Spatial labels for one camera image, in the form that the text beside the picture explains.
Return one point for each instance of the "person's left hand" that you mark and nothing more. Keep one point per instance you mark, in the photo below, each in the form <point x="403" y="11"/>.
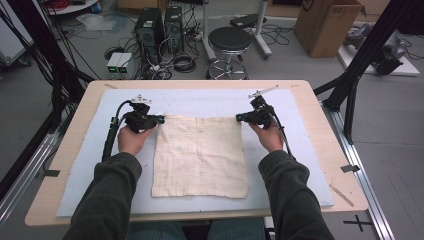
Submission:
<point x="131" y="141"/>

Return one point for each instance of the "person's leg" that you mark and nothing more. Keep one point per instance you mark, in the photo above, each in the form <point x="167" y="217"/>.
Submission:
<point x="236" y="230"/>
<point x="156" y="230"/>

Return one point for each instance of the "thin wooden stick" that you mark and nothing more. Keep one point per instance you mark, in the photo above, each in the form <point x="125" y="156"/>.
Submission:
<point x="341" y="195"/>

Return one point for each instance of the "person's right hand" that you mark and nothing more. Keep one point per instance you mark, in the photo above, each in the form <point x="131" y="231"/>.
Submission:
<point x="271" y="138"/>

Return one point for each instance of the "clear plastic sheet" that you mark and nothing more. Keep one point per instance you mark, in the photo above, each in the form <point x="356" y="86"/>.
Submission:
<point x="98" y="21"/>

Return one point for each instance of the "flat black device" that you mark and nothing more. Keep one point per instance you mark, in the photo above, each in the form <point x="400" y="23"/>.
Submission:
<point x="246" y="20"/>

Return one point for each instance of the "aluminium rail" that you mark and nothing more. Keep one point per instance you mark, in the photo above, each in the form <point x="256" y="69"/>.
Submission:
<point x="26" y="173"/>
<point x="363" y="180"/>

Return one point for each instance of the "grey tape piece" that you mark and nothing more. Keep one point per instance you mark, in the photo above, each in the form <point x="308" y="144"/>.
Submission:
<point x="50" y="173"/>
<point x="350" y="168"/>

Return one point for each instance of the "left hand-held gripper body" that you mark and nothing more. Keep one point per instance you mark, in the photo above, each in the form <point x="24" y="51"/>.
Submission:
<point x="140" y="120"/>

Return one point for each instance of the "white round table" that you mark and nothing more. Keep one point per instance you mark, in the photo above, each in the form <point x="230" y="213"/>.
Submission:
<point x="76" y="7"/>

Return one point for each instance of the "white board with robot part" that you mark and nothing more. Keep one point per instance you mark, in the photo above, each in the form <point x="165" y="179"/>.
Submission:
<point x="400" y="66"/>

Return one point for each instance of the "slim black computer tower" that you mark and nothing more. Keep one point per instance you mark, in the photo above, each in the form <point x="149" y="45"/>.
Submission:
<point x="174" y="28"/>

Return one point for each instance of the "person's right leg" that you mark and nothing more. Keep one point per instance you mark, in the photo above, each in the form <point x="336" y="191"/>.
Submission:
<point x="236" y="230"/>

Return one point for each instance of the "cardboard box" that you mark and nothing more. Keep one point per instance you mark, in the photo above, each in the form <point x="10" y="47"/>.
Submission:
<point x="328" y="28"/>

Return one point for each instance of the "cream cloth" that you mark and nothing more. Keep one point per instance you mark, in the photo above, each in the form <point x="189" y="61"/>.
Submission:
<point x="200" y="156"/>

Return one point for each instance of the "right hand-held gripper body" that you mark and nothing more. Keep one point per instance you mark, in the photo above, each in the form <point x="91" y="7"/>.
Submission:
<point x="261" y="116"/>

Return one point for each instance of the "black round stool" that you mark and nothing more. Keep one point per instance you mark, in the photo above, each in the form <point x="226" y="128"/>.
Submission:
<point x="230" y="39"/>

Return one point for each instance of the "black tape cross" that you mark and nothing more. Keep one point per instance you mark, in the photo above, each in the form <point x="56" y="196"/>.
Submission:
<point x="357" y="223"/>

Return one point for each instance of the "small white power supply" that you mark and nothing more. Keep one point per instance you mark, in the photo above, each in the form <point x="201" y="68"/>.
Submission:
<point x="126" y="64"/>
<point x="113" y="63"/>

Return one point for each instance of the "person's left leg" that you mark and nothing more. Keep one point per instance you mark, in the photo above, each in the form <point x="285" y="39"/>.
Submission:
<point x="156" y="230"/>

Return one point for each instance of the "white table mat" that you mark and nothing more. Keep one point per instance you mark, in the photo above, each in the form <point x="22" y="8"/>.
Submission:
<point x="200" y="100"/>

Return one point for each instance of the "large black computer tower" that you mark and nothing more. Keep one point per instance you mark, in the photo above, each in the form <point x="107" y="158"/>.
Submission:
<point x="148" y="33"/>

